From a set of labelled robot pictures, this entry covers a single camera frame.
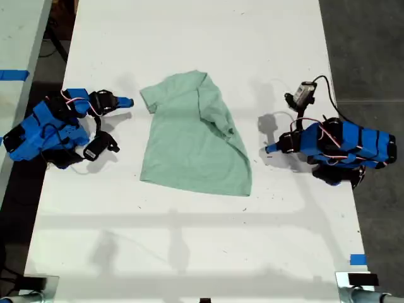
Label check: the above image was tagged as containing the short blue tape strip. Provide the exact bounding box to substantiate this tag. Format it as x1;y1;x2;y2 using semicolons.
349;253;368;266

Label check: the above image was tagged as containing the black camera cable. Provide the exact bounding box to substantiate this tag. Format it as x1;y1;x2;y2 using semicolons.
312;74;350;122

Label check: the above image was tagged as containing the black floor cable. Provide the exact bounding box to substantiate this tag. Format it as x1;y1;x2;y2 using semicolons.
38;17;69;64

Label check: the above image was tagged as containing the grey metal pipe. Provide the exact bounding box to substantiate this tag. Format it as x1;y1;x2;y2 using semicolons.
0;292;44;303
339;287;404;303

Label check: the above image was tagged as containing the metal clamp plate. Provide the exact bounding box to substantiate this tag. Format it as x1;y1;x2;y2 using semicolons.
335;271;380;303

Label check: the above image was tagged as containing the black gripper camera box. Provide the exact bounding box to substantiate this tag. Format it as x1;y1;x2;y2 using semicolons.
82;131;121;163
283;81;317;111

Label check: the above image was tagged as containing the small black box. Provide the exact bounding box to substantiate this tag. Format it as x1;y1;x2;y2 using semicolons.
22;276;47;290
347;273;379;287

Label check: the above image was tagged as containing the long blue tape strip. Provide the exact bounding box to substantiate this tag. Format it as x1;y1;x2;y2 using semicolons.
0;69;30;81

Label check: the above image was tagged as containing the pale green T-shirt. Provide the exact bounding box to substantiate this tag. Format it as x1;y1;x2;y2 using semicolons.
139;69;253;198

